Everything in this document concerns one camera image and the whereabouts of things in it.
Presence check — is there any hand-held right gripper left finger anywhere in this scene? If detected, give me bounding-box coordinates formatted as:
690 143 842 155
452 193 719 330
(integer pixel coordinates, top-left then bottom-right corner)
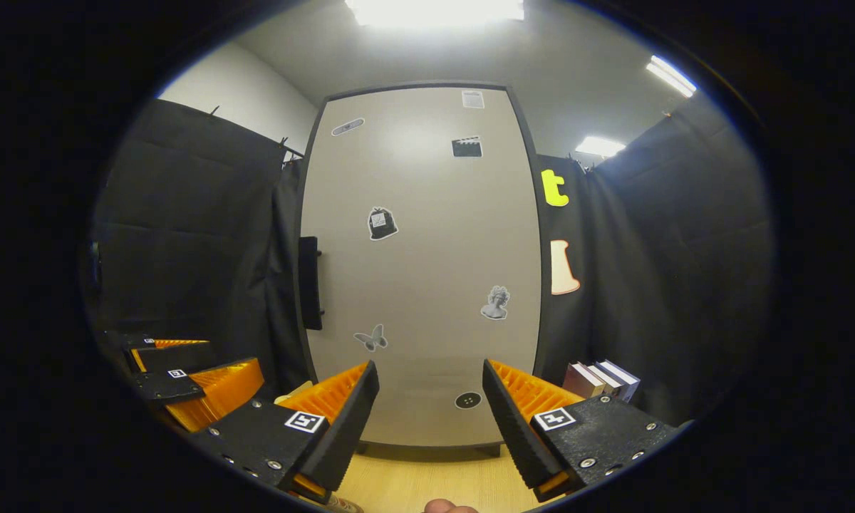
189 360 381 504

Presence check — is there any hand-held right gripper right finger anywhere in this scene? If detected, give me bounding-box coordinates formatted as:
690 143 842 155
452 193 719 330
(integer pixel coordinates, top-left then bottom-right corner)
482 358 685 502

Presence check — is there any dark grey cabinet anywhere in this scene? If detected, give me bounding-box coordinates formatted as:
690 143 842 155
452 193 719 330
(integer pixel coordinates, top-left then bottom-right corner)
294 80 548 458

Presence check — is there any black cabinet door handle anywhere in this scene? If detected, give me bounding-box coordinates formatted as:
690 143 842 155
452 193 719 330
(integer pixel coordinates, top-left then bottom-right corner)
299 236 324 331

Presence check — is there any beige cabinet door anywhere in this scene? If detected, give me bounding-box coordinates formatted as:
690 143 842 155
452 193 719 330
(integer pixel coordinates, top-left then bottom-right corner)
303 87 542 447

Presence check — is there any black backdrop cloth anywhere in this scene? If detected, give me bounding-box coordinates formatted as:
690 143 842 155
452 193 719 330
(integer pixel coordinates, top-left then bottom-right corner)
78 93 777 428

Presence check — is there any ceiling light panel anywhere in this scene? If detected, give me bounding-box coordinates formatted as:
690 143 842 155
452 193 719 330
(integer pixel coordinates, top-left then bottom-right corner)
346 0 525 29
646 55 698 98
575 135 626 159

